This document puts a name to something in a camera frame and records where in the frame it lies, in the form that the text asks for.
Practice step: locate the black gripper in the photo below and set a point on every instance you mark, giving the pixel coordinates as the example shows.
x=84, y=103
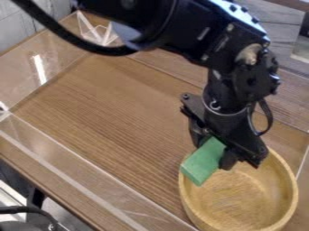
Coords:
x=230, y=128

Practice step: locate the green rectangular block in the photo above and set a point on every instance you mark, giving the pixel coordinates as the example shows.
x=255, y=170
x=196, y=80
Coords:
x=202, y=162

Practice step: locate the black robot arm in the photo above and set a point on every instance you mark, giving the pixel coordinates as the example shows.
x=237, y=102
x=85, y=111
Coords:
x=215, y=35

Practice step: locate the brown wooden bowl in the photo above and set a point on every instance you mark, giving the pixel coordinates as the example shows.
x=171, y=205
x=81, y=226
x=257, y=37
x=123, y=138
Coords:
x=246, y=199

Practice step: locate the clear acrylic tray walls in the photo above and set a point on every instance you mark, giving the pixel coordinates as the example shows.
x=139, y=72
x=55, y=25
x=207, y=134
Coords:
x=93, y=133

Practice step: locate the black table leg bracket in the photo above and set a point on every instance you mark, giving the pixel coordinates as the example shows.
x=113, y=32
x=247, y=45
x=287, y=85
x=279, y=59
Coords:
x=41, y=218

